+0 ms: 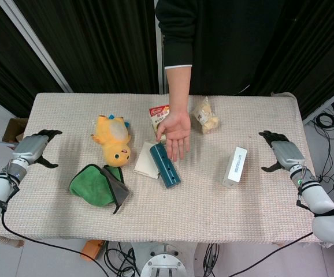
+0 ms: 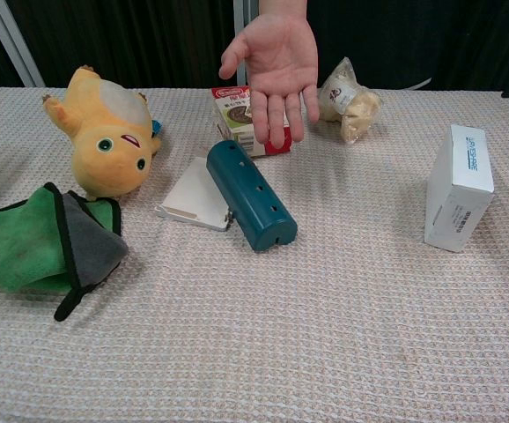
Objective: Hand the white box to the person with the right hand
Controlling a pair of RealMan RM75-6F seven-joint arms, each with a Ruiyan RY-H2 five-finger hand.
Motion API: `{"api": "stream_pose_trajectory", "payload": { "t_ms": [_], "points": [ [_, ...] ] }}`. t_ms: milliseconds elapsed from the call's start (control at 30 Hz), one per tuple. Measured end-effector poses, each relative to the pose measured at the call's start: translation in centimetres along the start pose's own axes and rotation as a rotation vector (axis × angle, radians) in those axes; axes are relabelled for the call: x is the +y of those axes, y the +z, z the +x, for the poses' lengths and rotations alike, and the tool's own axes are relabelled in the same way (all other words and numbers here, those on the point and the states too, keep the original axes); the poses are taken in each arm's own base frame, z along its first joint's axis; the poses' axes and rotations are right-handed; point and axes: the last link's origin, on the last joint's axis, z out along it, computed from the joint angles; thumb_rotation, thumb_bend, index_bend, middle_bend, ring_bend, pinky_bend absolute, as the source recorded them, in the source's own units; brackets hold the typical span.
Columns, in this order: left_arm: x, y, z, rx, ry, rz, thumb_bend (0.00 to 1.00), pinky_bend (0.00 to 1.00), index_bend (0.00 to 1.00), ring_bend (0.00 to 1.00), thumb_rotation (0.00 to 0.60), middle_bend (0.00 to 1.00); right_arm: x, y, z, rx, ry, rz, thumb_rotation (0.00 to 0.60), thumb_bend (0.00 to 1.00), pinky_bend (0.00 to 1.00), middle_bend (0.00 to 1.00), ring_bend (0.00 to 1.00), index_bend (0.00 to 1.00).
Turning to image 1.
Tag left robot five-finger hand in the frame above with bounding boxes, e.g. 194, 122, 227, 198
10, 129, 63, 169

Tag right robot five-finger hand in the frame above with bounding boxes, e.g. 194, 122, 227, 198
258, 130, 306, 174

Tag person's bare hand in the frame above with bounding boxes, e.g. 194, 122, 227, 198
156, 111, 192, 162

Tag white rectangular carton box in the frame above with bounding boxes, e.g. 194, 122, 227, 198
222, 146, 248, 189

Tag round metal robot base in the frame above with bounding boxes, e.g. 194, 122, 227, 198
131, 241, 198, 277

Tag person's bare forearm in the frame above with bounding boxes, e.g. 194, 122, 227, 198
166, 66, 192, 116

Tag person's black sweater torso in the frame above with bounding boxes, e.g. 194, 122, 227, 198
154, 0, 286, 96

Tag brown cardboard box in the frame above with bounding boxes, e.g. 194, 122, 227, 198
1, 117, 28, 151

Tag red printed snack packet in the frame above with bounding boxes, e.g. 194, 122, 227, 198
149, 104, 171, 142

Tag clear bag of snacks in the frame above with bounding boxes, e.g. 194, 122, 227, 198
190, 96, 221, 134

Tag teal cylindrical case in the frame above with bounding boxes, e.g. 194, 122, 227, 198
149, 143, 182, 190

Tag flat white card pouch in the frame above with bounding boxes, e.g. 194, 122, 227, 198
133, 140, 161, 180

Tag yellow plush toy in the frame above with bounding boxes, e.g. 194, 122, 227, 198
91, 114, 132, 167

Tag green and grey cloth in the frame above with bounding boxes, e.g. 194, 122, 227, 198
69, 163, 130, 215

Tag beige woven tablecloth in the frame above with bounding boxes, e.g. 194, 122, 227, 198
0, 91, 329, 249

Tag black curtain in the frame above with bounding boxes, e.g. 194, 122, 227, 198
0, 0, 159, 119
253, 0, 334, 116

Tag tangled black floor cables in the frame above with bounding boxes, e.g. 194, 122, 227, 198
314, 112, 334, 193

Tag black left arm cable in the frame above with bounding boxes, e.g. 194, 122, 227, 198
1, 210, 144, 277

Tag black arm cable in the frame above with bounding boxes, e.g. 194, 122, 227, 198
221, 230, 314, 277
1, 210, 144, 277

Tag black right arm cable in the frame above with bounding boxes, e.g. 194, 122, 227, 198
221, 230, 314, 277

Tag white slanted frame bar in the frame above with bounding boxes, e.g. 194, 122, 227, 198
0, 0, 74, 93

